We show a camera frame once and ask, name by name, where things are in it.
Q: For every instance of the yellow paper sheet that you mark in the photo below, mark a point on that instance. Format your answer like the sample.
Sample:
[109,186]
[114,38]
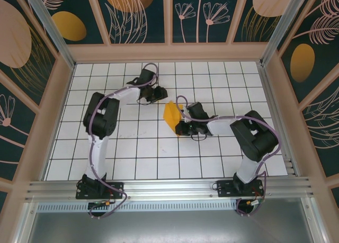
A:
[172,113]

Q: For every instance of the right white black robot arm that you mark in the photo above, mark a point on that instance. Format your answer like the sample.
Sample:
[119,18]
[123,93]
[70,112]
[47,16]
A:
[219,126]

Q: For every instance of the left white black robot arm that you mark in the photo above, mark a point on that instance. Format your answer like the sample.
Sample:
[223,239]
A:
[127,94]

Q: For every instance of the grey metal sheet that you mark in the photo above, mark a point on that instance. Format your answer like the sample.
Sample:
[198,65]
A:
[169,227]

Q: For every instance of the small circuit board with connector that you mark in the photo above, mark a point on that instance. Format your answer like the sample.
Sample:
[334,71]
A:
[254,202]
[99,205]

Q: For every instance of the long aluminium mounting rail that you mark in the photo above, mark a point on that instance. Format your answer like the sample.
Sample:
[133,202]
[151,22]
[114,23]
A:
[169,187]

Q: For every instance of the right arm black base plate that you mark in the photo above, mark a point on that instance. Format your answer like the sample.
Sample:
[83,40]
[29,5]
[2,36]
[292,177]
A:
[225,188]

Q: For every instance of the aluminium side rail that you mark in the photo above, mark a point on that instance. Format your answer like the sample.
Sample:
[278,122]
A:
[275,116]

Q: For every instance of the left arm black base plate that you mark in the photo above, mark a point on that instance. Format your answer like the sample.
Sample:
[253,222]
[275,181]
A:
[116,188]

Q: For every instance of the aluminium corner post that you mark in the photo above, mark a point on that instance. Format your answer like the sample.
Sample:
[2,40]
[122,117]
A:
[286,23]
[47,28]

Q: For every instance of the aluminium frame profile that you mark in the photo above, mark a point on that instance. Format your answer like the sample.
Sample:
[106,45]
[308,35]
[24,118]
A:
[25,224]
[313,221]

